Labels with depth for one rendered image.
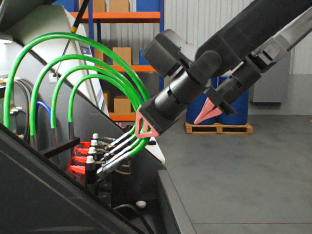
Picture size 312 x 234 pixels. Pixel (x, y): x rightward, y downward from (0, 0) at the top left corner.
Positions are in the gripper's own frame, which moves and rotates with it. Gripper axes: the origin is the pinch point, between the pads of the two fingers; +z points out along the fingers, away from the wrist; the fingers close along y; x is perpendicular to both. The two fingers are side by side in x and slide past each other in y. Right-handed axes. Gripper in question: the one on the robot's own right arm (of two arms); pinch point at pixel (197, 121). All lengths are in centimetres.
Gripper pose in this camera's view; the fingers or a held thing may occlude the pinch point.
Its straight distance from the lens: 80.4
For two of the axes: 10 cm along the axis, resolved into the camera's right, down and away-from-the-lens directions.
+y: -7.1, -7.1, -0.5
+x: -1.3, 2.0, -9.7
